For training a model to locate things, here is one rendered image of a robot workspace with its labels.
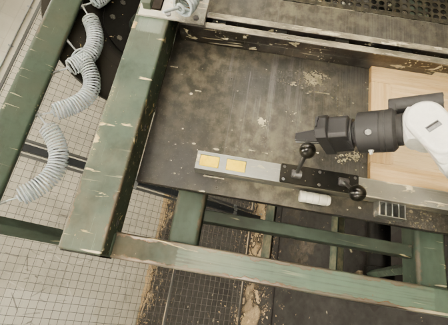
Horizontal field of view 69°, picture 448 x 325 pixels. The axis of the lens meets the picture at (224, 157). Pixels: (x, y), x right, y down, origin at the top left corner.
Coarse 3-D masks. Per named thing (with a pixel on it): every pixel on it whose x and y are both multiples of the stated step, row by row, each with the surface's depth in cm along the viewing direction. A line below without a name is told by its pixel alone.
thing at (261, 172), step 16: (224, 160) 85; (240, 160) 85; (256, 160) 85; (224, 176) 87; (240, 176) 84; (256, 176) 83; (272, 176) 84; (320, 192) 86; (336, 192) 84; (368, 192) 83; (384, 192) 83; (400, 192) 83; (416, 192) 83; (432, 192) 83; (416, 208) 85; (432, 208) 83
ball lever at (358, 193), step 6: (342, 180) 82; (348, 180) 82; (348, 186) 77; (354, 186) 72; (360, 186) 71; (348, 192) 73; (354, 192) 71; (360, 192) 70; (366, 192) 71; (354, 198) 71; (360, 198) 71
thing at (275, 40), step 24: (168, 0) 94; (192, 24) 96; (216, 24) 96; (240, 24) 97; (264, 24) 97; (288, 24) 97; (240, 48) 102; (264, 48) 100; (288, 48) 98; (312, 48) 96; (336, 48) 95; (360, 48) 95; (384, 48) 97; (408, 48) 95; (432, 48) 95; (432, 72) 97
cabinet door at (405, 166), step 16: (384, 80) 97; (400, 80) 97; (416, 80) 98; (432, 80) 98; (384, 96) 95; (400, 96) 96; (368, 160) 90; (384, 160) 88; (400, 160) 89; (416, 160) 89; (432, 160) 89; (368, 176) 88; (384, 176) 87; (400, 176) 87; (416, 176) 87; (432, 176) 87
